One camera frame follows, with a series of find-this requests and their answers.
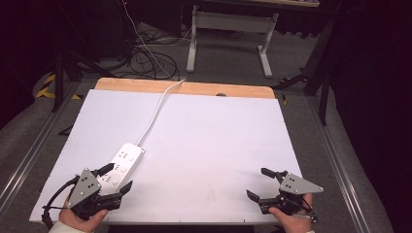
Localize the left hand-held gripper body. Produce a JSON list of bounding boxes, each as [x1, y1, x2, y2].
[[67, 167, 123, 221]]

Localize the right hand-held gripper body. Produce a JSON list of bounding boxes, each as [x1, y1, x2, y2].
[[258, 171, 325, 224]]

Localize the white power strip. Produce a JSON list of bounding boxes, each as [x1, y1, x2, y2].
[[96, 142, 146, 196]]

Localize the person's left hand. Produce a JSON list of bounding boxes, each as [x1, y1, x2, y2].
[[58, 197, 109, 233]]

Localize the person's right hand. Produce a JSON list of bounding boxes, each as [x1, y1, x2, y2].
[[267, 192, 315, 233]]

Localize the white board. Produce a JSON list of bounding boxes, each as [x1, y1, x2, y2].
[[28, 88, 304, 225]]

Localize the yellow black floor tape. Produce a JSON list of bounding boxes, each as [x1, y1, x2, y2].
[[35, 73, 84, 101]]

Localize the black metal stand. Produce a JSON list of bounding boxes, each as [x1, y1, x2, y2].
[[51, 0, 115, 114], [271, 17, 336, 126]]

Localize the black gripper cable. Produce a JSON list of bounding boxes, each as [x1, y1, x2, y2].
[[41, 175, 81, 229]]

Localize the metal floor rail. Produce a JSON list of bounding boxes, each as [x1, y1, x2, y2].
[[306, 96, 371, 233], [0, 81, 82, 209]]

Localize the white power strip cable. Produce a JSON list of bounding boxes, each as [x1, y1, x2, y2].
[[135, 79, 188, 148]]

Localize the black floor cables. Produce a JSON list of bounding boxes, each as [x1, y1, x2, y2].
[[127, 28, 181, 82]]

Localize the white floor cable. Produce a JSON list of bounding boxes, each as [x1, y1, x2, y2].
[[121, 0, 192, 79]]

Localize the white desk frame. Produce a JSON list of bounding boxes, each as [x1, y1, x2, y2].
[[186, 4, 280, 79]]

